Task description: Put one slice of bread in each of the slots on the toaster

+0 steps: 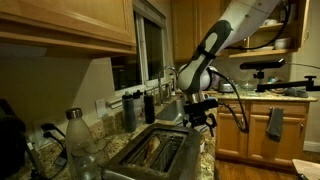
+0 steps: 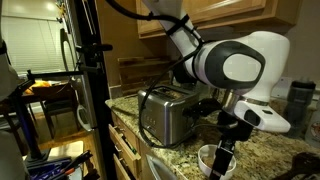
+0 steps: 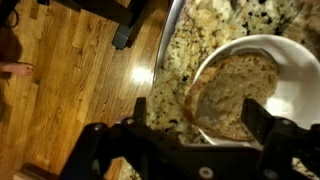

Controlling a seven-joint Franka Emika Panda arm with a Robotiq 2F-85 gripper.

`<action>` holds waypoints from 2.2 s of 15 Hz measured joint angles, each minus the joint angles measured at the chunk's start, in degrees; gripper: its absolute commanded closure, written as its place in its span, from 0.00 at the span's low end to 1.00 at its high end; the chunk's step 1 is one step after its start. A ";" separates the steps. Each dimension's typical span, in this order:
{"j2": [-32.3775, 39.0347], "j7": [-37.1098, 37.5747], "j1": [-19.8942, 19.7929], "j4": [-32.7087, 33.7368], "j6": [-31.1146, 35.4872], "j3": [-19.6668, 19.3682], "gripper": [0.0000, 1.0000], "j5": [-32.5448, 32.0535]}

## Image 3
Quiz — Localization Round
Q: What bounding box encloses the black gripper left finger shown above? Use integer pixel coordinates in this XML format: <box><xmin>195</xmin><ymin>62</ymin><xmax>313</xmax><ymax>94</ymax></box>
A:
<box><xmin>133</xmin><ymin>96</ymin><xmax>149</xmax><ymax>127</ymax></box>

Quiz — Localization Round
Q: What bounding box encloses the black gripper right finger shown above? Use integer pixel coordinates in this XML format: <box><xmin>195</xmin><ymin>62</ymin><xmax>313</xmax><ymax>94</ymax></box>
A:
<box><xmin>240</xmin><ymin>97</ymin><xmax>280</xmax><ymax>149</ymax></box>

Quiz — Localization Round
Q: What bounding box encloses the brown crusted bread slice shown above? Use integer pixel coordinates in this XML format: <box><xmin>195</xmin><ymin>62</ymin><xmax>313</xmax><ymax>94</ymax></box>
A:
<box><xmin>182</xmin><ymin>53</ymin><xmax>281</xmax><ymax>142</ymax></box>

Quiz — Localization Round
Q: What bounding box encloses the white ceramic bowl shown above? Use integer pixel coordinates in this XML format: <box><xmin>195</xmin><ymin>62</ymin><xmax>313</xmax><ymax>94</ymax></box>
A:
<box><xmin>190</xmin><ymin>33</ymin><xmax>320</xmax><ymax>148</ymax></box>

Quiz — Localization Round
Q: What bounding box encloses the bare human foot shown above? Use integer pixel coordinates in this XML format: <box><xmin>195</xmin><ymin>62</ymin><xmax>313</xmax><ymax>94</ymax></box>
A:
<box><xmin>0</xmin><ymin>61</ymin><xmax>36</xmax><ymax>78</ymax></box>

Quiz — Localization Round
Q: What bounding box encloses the silver curved appliance handle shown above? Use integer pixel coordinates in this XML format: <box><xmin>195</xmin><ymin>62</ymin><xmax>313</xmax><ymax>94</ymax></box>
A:
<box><xmin>152</xmin><ymin>0</ymin><xmax>187</xmax><ymax>84</ymax></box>

